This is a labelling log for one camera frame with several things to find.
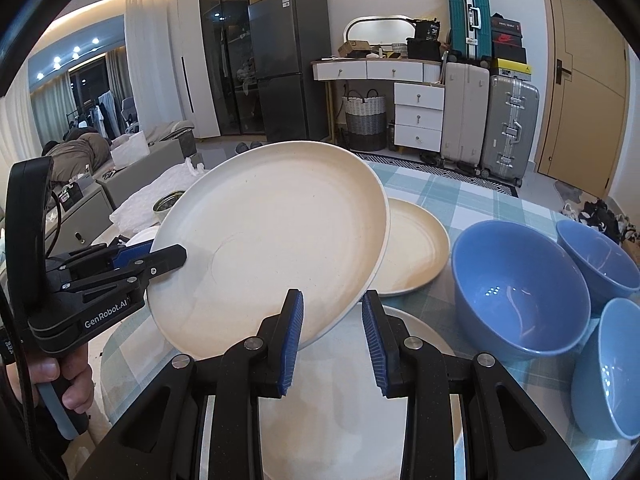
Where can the black bag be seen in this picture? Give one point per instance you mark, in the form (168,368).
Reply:
(422,49)

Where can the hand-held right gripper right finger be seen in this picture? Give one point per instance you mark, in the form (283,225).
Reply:
(372,345)

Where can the grey floor mat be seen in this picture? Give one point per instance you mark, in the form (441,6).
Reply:
(566,190)

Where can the cream plate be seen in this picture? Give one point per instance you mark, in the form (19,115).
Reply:
(415,245)
(330,410)
(260,230)

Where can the pile of assorted shoes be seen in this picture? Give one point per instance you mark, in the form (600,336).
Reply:
(600,217)

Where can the clothes rack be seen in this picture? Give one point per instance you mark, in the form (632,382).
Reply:
(100,110)

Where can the open cardboard box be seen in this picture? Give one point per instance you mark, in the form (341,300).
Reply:
(352,49)

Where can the plain black shoebox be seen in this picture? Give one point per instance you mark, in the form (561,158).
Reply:
(510,54)

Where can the woven laundry basket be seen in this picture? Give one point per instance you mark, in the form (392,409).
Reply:
(365,120)

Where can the person's left hand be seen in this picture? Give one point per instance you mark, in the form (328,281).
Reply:
(75,382)

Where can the beige suitcase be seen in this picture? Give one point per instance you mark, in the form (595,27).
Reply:
(465,115)

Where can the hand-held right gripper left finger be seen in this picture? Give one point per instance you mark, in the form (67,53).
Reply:
(292,340)

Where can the person's left forearm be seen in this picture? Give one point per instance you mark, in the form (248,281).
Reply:
(30,450)

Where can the black printed box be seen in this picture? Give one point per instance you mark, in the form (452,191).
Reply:
(427,30)

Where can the wooden door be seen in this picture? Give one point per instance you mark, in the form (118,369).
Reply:
(580,85)

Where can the white plastic bag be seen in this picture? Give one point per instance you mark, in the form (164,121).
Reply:
(140,200)

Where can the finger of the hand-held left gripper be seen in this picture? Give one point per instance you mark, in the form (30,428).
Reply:
(167,256)
(132,254)

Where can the silver suitcase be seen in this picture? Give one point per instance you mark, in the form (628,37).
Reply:
(510,130)

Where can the dark glass cabinet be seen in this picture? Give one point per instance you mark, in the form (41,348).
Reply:
(220,60)

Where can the white ribbed basket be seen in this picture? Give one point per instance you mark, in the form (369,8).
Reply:
(398,49)

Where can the red logo shoebox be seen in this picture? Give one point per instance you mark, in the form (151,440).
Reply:
(509,39)

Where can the grey sofa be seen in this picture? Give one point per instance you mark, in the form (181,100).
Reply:
(165,150)

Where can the grey refrigerator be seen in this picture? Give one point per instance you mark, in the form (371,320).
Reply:
(285,60)

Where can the white vanity desk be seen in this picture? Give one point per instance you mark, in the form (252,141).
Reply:
(417,110)

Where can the teal suitcase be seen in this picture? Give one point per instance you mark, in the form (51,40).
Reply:
(467,20)

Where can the arched mirror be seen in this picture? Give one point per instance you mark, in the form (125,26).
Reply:
(377,32)

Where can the office chair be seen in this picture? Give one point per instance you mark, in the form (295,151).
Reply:
(130,110)

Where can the teal plaid tablecloth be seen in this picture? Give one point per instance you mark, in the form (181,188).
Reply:
(500,195)

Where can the patterned rug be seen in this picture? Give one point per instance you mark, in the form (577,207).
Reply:
(450,172)

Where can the yellow black shoebox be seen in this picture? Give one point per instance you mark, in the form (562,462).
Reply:
(512,69)

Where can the white sheer curtain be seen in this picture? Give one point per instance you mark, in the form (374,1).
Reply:
(150,60)

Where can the blue bowl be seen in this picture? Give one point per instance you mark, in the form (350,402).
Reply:
(520,285)
(605,255)
(615,375)

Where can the brown coat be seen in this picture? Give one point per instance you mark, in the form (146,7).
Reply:
(80,152)

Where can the white tall cabinet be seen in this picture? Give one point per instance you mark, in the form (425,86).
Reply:
(192,90)

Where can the white paper bag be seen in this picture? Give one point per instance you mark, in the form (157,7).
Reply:
(130,147)

